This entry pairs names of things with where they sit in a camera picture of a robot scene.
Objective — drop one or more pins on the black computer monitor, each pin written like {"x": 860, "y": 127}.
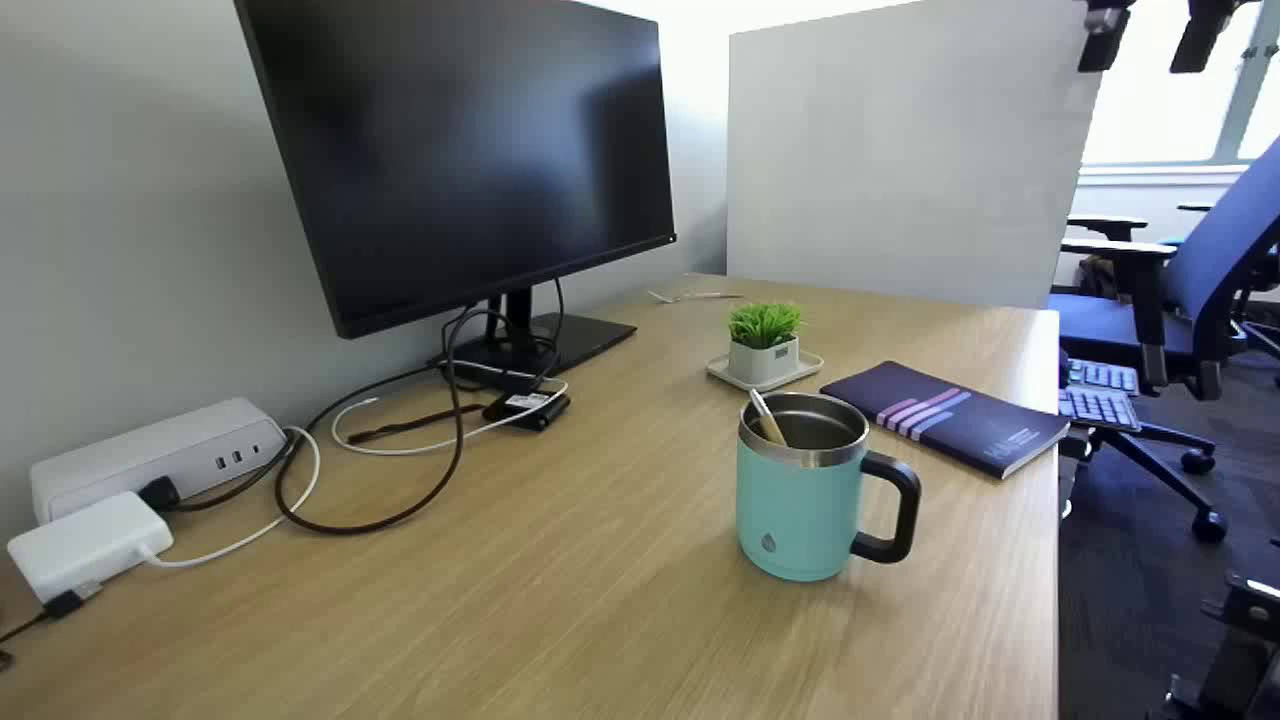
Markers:
{"x": 460, "y": 150}

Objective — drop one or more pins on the stir stick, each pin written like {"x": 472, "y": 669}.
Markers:
{"x": 768, "y": 422}

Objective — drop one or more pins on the white divider panel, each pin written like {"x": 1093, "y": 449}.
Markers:
{"x": 900, "y": 150}

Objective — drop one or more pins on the black stand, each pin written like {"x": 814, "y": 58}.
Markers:
{"x": 1235, "y": 650}

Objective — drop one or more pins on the dark purple notebook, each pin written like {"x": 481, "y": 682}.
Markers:
{"x": 950, "y": 420}

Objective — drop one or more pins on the blue office chair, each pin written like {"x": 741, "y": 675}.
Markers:
{"x": 1215, "y": 260}

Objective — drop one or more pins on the small potted green plant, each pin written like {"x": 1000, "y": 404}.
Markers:
{"x": 764, "y": 340}

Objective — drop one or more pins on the small black adapter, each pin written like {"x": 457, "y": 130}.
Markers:
{"x": 530, "y": 408}

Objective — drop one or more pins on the window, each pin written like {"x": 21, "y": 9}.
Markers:
{"x": 1150, "y": 110}

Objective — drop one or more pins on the white power adapter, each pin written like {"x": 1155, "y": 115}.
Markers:
{"x": 88, "y": 545}

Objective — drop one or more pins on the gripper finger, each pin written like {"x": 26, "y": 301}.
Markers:
{"x": 1103, "y": 35}
{"x": 1200, "y": 35}

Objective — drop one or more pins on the white square saucer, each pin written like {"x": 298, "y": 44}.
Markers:
{"x": 728, "y": 372}

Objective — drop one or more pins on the white power strip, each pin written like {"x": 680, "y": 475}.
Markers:
{"x": 150, "y": 450}

